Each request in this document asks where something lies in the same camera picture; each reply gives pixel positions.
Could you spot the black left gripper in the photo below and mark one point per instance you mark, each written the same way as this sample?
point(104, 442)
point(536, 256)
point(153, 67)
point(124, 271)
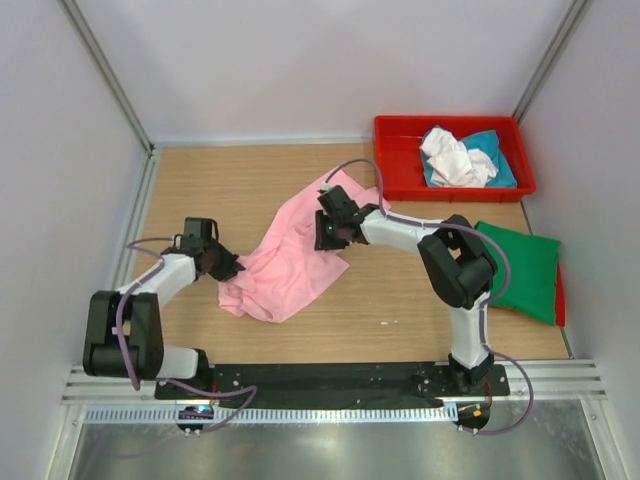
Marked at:
point(223, 263)

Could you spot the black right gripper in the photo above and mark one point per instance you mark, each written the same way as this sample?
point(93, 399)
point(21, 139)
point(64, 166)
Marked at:
point(324, 232)

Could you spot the pink t-shirt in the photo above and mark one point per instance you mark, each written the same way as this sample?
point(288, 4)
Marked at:
point(285, 273)

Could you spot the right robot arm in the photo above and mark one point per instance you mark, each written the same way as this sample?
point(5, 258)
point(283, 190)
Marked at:
point(459, 267)

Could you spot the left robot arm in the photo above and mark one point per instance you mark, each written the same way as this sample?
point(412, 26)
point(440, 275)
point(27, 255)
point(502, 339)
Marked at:
point(124, 337)

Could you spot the red plastic bin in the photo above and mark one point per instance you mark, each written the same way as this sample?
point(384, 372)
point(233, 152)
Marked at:
point(397, 154)

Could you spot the white crumpled t-shirt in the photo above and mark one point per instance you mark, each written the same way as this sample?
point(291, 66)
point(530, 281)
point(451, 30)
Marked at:
point(450, 164)

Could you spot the teal crumpled t-shirt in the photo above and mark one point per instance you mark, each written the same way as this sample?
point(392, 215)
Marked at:
point(488, 142)

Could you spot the green folded t-shirt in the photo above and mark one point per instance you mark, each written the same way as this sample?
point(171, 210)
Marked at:
point(534, 262)

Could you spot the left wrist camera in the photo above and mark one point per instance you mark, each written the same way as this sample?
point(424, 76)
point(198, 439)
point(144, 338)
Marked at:
point(198, 233)

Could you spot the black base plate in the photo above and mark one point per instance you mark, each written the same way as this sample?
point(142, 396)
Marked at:
point(339, 385)

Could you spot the white slotted cable duct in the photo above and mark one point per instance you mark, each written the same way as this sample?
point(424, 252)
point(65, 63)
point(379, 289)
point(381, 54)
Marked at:
point(193, 414)

